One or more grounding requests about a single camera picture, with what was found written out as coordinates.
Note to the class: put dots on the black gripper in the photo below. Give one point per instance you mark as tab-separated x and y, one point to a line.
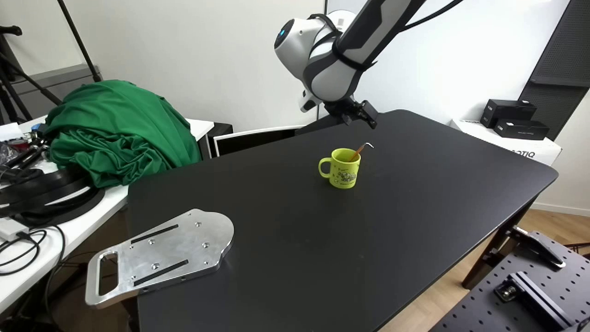
345	111

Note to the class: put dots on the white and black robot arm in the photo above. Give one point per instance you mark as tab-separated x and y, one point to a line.
333	56

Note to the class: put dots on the yellow-green mug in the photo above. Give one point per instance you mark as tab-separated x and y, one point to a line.
344	169

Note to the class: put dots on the white-framed black monitor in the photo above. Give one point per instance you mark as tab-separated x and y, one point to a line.
259	141

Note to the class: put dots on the white cardboard box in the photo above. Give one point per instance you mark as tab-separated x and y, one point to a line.
517	148

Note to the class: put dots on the flat black box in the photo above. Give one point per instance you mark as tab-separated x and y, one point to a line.
521	128

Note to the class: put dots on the black table leg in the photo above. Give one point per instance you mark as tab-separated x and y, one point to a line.
498	246

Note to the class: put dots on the dark grey cabinet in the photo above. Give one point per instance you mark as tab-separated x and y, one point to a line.
563	49

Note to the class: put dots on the black metal clamp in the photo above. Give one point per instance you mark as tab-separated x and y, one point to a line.
535	298
535	246

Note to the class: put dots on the black perforated breadboard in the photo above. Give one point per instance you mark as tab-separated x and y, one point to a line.
535	296

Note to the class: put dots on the silver metal mounting plate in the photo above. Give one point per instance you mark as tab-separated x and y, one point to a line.
159	252

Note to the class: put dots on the green cloth heap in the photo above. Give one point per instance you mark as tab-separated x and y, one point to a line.
117	132

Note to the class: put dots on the black tripod pole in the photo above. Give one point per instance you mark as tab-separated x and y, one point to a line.
80	43

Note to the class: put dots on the white side table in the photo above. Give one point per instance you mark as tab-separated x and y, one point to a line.
67	228

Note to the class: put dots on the black round folded disc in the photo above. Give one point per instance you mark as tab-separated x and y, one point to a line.
49	196

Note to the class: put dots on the black tripod rig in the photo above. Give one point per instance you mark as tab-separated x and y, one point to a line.
19	75

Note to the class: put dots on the small white adapter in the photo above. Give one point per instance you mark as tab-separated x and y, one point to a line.
10	229

